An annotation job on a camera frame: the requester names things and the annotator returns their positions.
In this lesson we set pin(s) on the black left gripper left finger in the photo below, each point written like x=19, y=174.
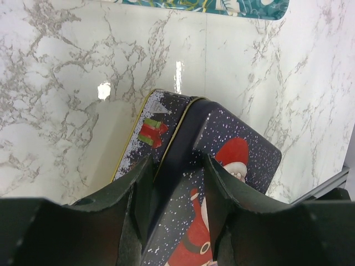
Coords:
x=108, y=227

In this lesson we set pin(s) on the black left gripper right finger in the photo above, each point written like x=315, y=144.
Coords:
x=249, y=228

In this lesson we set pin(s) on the gold tin lid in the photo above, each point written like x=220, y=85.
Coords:
x=188, y=213

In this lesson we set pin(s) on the dark cookie tin box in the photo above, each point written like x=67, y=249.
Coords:
x=155, y=128

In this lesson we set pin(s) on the teal floral tray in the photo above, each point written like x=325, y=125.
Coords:
x=256, y=9

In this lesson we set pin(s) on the aluminium frame rail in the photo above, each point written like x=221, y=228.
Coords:
x=338, y=180

